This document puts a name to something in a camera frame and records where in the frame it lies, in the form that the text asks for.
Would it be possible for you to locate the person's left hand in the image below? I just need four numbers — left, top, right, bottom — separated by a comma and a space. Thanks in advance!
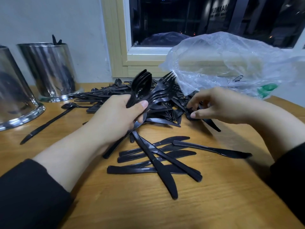
86, 94, 149, 153

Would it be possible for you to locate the person's right hand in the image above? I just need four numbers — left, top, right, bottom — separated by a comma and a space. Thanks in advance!
186, 87, 260, 126

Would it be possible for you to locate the pile of black plastic cutlery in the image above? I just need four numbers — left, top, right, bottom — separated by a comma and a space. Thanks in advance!
69, 71, 222, 141

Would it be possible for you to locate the black plastic spoon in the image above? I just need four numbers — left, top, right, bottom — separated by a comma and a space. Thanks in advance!
131, 73, 153, 105

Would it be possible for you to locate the black plastic fork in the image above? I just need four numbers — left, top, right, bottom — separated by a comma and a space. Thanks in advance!
140, 86, 177, 122

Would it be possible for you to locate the lone black plastic knife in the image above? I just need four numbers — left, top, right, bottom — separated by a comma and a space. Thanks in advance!
20, 102, 78, 145

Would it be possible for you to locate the person's right forearm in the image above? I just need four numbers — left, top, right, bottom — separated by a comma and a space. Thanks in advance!
253, 100, 305, 222

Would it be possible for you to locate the person's left forearm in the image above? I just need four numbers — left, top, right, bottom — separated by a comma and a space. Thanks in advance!
0, 128, 112, 229

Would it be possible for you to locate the clear plastic bag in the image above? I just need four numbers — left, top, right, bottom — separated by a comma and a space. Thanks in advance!
161, 32, 298, 99

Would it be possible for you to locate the dark parked car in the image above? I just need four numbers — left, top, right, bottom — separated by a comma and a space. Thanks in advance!
140, 32, 190, 47

